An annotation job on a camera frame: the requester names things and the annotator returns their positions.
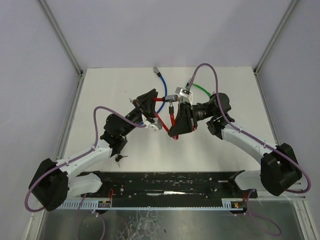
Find green cable lock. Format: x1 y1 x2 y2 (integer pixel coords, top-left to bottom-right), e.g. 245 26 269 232
185 79 212 98

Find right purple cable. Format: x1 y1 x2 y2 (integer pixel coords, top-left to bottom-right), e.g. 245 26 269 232
186 63 312 237

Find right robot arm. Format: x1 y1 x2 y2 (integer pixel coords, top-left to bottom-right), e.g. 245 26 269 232
168 93 303 196

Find purple cable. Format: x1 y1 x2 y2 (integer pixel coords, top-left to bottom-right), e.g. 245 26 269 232
24 106 148 240
186 63 312 237

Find left aluminium frame post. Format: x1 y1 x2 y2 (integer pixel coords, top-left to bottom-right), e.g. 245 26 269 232
36 0 83 76

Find right aluminium frame post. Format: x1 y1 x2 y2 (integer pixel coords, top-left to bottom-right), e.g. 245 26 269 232
253 0 300 75

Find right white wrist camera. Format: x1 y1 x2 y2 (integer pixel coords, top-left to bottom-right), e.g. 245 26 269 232
175 87 193 105

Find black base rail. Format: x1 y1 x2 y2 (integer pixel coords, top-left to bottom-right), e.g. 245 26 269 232
86 171 258 201

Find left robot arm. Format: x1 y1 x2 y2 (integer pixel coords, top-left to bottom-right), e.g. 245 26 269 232
24 89 163 213

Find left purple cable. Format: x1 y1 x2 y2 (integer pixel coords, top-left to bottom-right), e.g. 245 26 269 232
24 106 148 240

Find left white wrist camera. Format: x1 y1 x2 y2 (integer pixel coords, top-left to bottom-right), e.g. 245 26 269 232
141 114 163 133

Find blue cable lock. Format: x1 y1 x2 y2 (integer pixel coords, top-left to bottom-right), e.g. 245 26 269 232
138 66 168 125

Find red cable lock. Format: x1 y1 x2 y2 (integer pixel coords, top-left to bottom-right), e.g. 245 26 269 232
153 94 179 140

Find aluminium frame post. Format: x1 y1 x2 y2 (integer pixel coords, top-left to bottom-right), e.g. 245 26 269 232
36 0 83 76
253 0 300 75

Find black padlock keys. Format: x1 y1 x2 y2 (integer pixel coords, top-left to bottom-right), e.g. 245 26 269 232
114 154 128 168

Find white slotted cable duct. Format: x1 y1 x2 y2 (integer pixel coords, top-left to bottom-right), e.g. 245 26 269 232
59 194 243 211

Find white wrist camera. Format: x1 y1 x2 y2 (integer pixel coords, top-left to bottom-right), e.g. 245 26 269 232
175 87 193 105
141 114 163 133

